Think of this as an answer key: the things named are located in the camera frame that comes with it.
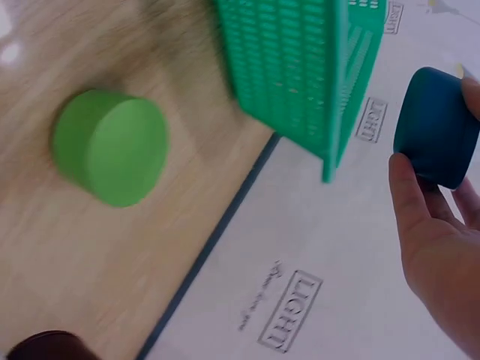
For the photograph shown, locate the green plastic basket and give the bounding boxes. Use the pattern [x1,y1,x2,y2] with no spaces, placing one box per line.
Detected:
[214,0,389,185]

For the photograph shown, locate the dark brown round object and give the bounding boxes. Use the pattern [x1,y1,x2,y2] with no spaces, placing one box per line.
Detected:
[4,329,99,360]

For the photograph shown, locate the green cylinder block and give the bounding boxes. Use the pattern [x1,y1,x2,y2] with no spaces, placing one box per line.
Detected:
[51,88,171,209]

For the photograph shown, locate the dark blue cylinder block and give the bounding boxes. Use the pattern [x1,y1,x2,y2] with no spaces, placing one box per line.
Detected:
[392,66,480,191]

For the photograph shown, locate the person's right hand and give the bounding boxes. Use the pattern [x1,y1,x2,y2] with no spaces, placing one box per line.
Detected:
[388,76,480,360]

